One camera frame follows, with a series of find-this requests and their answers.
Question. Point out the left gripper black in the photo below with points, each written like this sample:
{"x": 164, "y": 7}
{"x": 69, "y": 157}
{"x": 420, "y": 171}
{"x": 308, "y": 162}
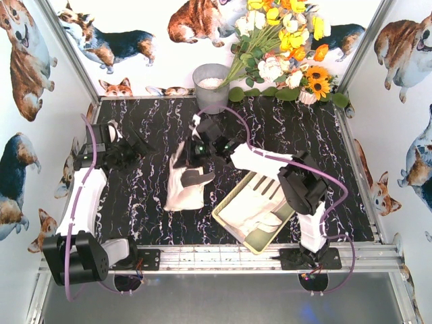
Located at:
{"x": 127, "y": 148}

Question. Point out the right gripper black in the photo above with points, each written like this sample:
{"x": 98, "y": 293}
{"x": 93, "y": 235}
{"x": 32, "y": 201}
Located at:
{"x": 188, "y": 156}

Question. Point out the white grey work glove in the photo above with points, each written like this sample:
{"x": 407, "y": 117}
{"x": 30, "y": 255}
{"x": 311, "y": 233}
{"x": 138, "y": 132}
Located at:
{"x": 252, "y": 208}

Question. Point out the pale green plastic storage basket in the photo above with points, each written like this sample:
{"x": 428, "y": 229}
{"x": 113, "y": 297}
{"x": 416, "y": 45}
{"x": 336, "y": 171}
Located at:
{"x": 257, "y": 240}

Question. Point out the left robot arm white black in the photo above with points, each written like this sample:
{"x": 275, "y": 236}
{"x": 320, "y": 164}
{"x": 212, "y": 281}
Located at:
{"x": 73, "y": 254}

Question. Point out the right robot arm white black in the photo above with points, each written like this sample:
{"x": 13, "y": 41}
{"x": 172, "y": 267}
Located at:
{"x": 302, "y": 183}

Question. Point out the grey metal bucket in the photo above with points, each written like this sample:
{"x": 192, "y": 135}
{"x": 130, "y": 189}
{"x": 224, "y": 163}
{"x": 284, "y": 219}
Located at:
{"x": 211, "y": 91}

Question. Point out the artificial flower bouquet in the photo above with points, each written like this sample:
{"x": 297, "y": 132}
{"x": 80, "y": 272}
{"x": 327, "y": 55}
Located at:
{"x": 273, "y": 39}

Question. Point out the small sunflower pot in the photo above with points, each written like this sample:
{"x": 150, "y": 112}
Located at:
{"x": 317, "y": 84}

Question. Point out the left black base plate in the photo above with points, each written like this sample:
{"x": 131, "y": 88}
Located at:
{"x": 145, "y": 259}

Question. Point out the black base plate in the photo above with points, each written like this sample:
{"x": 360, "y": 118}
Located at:
{"x": 145, "y": 259}
{"x": 293, "y": 259}

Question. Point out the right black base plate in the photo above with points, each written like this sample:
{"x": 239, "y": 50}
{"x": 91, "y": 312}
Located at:
{"x": 293, "y": 259}

